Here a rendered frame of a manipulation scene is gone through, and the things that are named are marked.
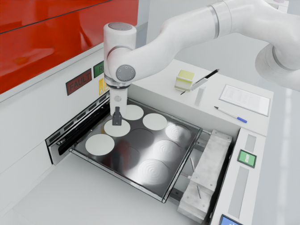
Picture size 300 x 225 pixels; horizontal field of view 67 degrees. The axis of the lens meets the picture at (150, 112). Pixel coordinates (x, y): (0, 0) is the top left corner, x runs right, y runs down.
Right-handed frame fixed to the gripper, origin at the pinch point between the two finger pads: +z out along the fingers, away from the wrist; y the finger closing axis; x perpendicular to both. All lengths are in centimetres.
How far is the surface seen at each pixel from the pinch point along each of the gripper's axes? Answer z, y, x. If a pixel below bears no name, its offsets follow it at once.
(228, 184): 3.6, -22.8, -33.1
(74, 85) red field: -10.0, 4.7, 13.8
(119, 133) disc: 9.6, 3.0, -1.2
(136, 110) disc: 9.5, 16.8, -8.0
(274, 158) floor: 97, 63, -144
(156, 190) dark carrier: 9.9, -20.9, -12.9
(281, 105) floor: 95, 144, -197
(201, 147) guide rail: 15.0, 1.5, -34.6
